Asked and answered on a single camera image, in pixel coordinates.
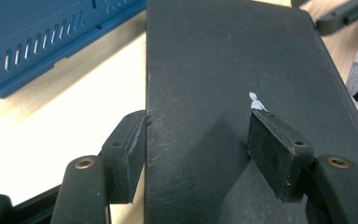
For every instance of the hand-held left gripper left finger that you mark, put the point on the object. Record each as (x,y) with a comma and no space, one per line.
(121,168)

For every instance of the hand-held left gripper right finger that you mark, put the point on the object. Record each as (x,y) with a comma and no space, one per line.
(276,155)

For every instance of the blue plastic file rack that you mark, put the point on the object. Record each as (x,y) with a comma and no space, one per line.
(28,25)

